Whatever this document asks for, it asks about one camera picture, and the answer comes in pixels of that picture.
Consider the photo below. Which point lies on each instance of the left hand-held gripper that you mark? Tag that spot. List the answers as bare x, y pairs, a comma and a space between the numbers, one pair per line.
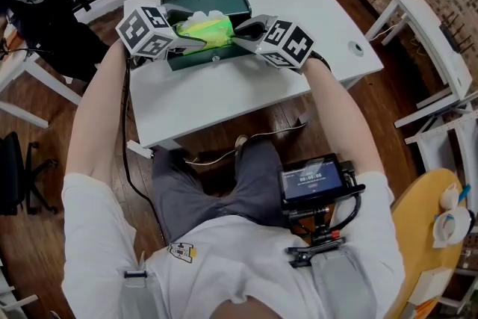
143, 31

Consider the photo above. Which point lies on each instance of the person's left forearm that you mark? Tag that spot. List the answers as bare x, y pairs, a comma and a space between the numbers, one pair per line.
95, 116

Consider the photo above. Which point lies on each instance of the black wristband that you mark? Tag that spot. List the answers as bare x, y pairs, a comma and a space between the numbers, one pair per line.
322, 59

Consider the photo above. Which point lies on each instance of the grey desk grommet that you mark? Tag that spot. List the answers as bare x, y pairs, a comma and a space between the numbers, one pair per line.
356, 48

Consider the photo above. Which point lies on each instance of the grey shorts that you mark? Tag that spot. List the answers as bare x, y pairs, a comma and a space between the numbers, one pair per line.
209, 194

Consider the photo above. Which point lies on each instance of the black chest-mounted monitor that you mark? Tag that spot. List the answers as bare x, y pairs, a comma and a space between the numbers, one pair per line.
311, 179

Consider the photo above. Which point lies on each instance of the white cardboard box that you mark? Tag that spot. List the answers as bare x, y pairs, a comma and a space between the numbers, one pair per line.
429, 285

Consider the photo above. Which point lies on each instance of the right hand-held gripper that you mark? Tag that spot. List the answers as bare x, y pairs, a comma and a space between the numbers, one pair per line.
287, 45

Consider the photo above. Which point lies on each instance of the tan shoe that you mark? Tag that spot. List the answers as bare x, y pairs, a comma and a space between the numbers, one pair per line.
241, 142

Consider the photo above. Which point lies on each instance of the small white tape roll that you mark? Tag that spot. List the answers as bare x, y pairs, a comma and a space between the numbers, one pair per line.
449, 196

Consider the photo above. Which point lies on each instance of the white power strip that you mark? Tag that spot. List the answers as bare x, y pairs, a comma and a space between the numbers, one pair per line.
140, 149

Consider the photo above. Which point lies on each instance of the person's right forearm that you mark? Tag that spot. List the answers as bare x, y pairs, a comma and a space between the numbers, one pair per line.
340, 112

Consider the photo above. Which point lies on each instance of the black office chair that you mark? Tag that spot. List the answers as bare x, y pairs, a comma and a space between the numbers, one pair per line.
15, 175

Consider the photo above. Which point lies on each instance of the white side table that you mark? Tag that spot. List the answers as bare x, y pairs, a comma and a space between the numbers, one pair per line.
22, 67

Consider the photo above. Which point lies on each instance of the white bench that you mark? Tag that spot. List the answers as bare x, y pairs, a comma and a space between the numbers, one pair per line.
422, 26

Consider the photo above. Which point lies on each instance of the dark green container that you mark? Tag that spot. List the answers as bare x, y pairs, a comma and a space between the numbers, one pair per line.
220, 0

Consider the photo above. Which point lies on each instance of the yellow round table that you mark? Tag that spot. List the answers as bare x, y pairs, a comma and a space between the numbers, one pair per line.
414, 220

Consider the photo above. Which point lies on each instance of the white t-shirt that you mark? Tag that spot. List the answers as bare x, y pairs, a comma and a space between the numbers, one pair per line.
231, 261

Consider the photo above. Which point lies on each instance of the blue pen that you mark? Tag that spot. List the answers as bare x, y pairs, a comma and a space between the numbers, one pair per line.
464, 194

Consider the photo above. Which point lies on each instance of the green tissue pack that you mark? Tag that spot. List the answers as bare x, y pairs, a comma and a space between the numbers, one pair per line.
205, 30

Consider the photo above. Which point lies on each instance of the large white tape roll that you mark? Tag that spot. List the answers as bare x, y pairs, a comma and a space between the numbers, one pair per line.
453, 226

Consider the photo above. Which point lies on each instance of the black jacket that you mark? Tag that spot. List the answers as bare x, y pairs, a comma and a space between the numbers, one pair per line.
52, 37

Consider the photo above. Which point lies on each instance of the black monitor mount clamp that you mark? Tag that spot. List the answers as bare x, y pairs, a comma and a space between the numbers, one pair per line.
317, 235

